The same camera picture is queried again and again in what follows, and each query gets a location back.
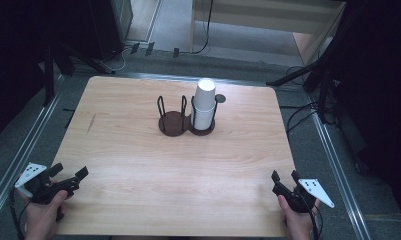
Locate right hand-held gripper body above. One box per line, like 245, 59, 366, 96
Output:
271, 178, 336, 214

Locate person's left hand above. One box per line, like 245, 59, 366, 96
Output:
24, 189, 69, 240

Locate light wooden desk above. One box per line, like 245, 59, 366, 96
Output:
188, 0, 348, 67

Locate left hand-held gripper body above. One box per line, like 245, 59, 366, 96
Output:
13, 162, 81, 205

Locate stack of white paper cups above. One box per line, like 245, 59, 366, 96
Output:
190, 77, 218, 131

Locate black cabinet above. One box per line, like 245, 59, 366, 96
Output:
86, 0, 135, 62

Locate black metal stand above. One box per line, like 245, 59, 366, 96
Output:
41, 38, 116, 108
265, 19, 347, 125

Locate black hanging cable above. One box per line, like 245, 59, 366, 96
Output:
190, 0, 215, 56

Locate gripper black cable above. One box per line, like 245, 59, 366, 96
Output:
7, 187, 33, 240
301, 194, 325, 240

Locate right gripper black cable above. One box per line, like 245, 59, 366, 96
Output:
301, 194, 325, 240

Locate dark wooden wire cup holder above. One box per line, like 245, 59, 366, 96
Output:
156, 94, 219, 138

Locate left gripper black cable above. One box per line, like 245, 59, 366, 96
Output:
7, 187, 33, 240

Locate black floor cables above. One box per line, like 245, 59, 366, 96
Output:
278, 64, 341, 138

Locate white floor cable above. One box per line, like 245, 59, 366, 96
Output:
98, 45, 128, 73

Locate aluminium floor rail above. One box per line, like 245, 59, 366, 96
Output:
304, 94, 373, 240
0, 73, 65, 223

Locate person's right hand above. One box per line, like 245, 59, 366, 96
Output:
277, 195, 321, 240

